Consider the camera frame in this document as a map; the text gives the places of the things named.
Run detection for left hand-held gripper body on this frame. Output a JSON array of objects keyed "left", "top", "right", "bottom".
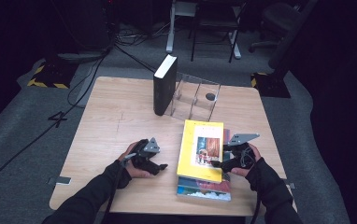
[{"left": 122, "top": 137, "right": 162, "bottom": 168}]

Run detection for person's left hand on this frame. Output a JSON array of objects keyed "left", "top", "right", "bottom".
[{"left": 118, "top": 141, "right": 153, "bottom": 179}]

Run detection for black metal chair frame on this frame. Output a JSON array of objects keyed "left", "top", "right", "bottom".
[{"left": 190, "top": 0, "right": 247, "bottom": 63}]

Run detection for blue cloud cover book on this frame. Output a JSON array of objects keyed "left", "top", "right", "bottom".
[{"left": 176, "top": 185, "right": 233, "bottom": 203}]

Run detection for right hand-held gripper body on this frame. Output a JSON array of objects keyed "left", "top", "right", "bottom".
[{"left": 222, "top": 133, "right": 261, "bottom": 174}]

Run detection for tangled floor cables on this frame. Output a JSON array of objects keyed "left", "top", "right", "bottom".
[{"left": 115, "top": 21, "right": 169, "bottom": 47}]

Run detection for black stand post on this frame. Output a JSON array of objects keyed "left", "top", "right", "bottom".
[{"left": 267, "top": 0, "right": 320, "bottom": 79}]

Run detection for right hand-held gripper cable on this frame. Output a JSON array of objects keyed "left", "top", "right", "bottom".
[{"left": 250, "top": 197, "right": 263, "bottom": 224}]

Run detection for black yellow striped base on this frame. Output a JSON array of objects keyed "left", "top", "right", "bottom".
[
  {"left": 250, "top": 72, "right": 293, "bottom": 99},
  {"left": 26, "top": 60, "right": 79, "bottom": 90}
]

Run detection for long black floor cable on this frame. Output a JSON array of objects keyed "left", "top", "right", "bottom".
[{"left": 0, "top": 43, "right": 119, "bottom": 198}]

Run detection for grey stand base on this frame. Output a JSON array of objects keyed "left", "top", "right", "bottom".
[{"left": 56, "top": 50, "right": 107, "bottom": 63}]

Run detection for thin black cable loop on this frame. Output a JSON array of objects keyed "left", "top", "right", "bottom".
[{"left": 66, "top": 55, "right": 107, "bottom": 108}]

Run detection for yellow book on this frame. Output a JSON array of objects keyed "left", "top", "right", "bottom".
[{"left": 176, "top": 119, "right": 225, "bottom": 185}]

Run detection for black equipment cabinet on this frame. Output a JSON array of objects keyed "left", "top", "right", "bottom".
[{"left": 50, "top": 0, "right": 119, "bottom": 53}]

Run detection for clear acrylic book rack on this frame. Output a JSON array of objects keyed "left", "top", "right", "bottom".
[{"left": 166, "top": 73, "right": 221, "bottom": 123}]

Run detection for person's dark clothing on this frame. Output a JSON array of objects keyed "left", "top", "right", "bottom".
[{"left": 101, "top": 213, "right": 247, "bottom": 224}]

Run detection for black hardcover book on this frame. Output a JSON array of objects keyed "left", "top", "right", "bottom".
[{"left": 152, "top": 53, "right": 179, "bottom": 117}]

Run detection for person's right hand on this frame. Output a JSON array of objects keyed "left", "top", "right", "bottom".
[{"left": 230, "top": 143, "right": 263, "bottom": 178}]

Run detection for white desk leg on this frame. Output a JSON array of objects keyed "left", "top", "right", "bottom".
[
  {"left": 165, "top": 0, "right": 179, "bottom": 55},
  {"left": 228, "top": 29, "right": 242, "bottom": 61}
]

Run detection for black office chair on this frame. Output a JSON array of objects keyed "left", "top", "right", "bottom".
[{"left": 249, "top": 1, "right": 296, "bottom": 54}]

